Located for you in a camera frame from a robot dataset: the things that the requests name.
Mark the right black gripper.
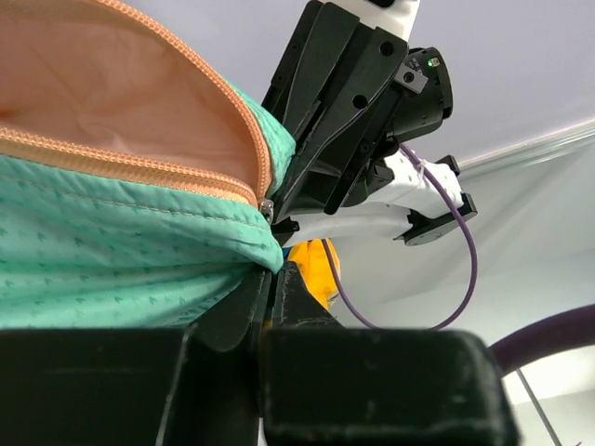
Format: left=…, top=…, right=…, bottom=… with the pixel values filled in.
left=261, top=1, right=454, bottom=218

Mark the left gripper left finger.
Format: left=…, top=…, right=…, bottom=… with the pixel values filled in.
left=1, top=271, right=272, bottom=445

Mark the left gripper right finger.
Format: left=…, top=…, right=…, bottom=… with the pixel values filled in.
left=262, top=264, right=521, bottom=445

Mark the orange and teal jacket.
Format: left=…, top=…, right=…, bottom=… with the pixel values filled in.
left=1, top=1, right=295, bottom=329

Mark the yellow and blue cloth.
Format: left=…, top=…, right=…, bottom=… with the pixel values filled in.
left=284, top=239, right=341, bottom=309

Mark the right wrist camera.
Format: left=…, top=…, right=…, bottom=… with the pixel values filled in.
left=334, top=0, right=420, bottom=42

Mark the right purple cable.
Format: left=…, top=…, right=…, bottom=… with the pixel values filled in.
left=320, top=141, right=479, bottom=332

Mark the purple cable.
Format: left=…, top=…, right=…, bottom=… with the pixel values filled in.
left=490, top=304, right=595, bottom=382
left=320, top=141, right=479, bottom=332

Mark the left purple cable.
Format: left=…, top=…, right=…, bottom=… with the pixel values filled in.
left=490, top=304, right=595, bottom=382

